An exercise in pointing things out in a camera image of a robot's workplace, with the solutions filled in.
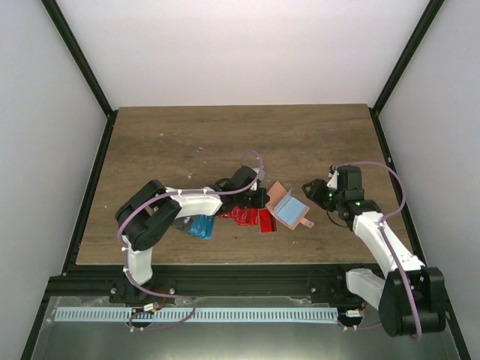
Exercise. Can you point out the black card pile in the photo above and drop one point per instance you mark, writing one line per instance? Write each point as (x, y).
(184, 224)

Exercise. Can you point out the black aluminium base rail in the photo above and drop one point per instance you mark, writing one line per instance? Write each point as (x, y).
(324, 282)

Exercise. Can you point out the pink leather card holder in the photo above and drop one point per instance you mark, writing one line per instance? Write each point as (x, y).
(287, 209)

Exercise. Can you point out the left black frame post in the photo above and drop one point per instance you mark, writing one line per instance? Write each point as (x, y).
(61, 24)

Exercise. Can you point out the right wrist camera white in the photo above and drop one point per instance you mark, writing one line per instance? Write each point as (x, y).
(332, 182)

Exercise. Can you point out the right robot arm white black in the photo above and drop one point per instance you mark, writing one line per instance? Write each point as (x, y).
(410, 297)

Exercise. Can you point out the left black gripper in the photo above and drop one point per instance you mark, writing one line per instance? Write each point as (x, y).
(262, 199)

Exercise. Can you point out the black frame post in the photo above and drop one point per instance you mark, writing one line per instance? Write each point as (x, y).
(415, 39)
(61, 24)

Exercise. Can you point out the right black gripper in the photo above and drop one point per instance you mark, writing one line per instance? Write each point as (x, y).
(315, 193)

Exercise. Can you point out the blue card pile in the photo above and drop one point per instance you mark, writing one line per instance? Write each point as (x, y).
(202, 226)

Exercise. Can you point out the right black frame post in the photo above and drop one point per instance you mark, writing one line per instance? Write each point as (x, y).
(415, 39)

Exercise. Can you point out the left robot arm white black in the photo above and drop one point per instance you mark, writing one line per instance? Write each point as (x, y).
(144, 219)

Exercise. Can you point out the red VIP card pile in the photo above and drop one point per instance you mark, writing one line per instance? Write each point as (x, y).
(243, 216)

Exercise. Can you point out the light blue slotted cable duct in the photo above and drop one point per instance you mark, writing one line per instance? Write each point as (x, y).
(200, 315)

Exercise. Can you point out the lone red card magnetic stripe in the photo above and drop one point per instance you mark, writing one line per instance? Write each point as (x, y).
(267, 221)

